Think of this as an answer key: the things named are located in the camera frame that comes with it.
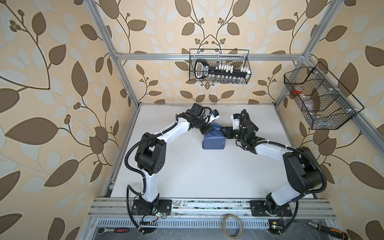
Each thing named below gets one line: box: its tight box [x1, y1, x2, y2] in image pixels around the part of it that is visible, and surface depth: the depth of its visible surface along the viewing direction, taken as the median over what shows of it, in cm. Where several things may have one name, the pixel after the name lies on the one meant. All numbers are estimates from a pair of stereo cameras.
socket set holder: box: [194, 59, 252, 84], surface depth 86 cm
